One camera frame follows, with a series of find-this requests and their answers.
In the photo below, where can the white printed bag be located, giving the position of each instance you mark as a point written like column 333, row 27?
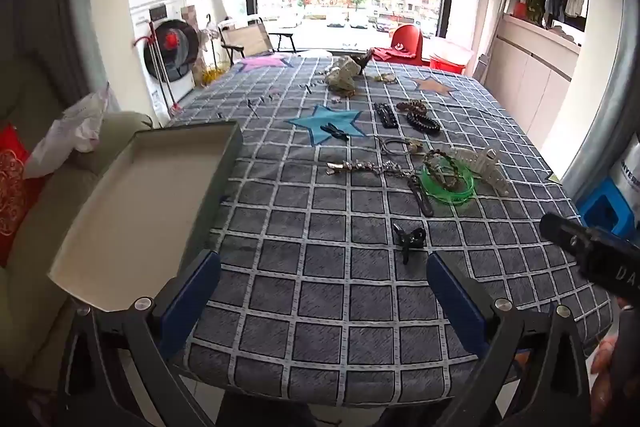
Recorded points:
column 625, row 172

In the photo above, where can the green plastic bangle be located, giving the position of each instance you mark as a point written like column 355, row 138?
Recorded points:
column 442, row 197

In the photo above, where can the red embroidered cushion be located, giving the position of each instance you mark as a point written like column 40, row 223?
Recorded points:
column 12, row 192

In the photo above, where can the black bow hair clip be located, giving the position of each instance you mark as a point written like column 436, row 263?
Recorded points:
column 407, row 239

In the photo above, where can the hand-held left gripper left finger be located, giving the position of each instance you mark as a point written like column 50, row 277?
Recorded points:
column 187, row 302

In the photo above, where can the red cloth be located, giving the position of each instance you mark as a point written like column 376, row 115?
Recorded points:
column 385, row 54

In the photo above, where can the blue plastic stool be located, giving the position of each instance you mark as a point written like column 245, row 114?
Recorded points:
column 595, row 207

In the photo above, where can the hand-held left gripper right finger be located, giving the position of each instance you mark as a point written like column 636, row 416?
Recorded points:
column 457, row 302

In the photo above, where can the red plastic basin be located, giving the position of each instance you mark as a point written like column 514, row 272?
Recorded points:
column 450, row 62

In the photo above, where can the person's right hand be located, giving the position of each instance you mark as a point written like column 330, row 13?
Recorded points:
column 605, row 372

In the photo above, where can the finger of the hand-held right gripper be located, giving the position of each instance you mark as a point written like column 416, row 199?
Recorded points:
column 562, row 232

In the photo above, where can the white polka dot scrunchie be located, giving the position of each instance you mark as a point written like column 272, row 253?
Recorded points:
column 342, row 74

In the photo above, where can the small pink gold earring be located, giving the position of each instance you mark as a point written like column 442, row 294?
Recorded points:
column 336, row 98

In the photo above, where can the grey checked blanket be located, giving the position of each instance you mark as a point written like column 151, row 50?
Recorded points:
column 325, row 297

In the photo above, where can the white cabinet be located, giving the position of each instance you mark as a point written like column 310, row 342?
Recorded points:
column 530, row 72

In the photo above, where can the small black hair clip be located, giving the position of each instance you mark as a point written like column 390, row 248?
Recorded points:
column 332, row 131

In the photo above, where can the beige folding chair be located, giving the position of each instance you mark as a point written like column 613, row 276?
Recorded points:
column 245, row 39

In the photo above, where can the leopard print scrunchie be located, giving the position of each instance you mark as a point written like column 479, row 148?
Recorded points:
column 364, row 58

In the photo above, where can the clear hair claw clip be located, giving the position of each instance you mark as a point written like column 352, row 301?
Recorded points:
column 487, row 167

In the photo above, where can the grey cardboard box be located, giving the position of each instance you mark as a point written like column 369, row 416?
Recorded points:
column 140, row 207

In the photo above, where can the red plastic chair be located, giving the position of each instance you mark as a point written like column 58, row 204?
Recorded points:
column 407, row 42

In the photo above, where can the white washing machine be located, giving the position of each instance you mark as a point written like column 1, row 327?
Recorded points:
column 170, row 47

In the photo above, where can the white plastic bag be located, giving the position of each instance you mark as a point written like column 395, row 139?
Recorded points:
column 75, row 122

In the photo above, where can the yellow basket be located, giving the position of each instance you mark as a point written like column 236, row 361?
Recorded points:
column 210, row 77

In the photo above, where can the black rhinestone barrette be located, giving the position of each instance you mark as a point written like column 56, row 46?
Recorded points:
column 385, row 114

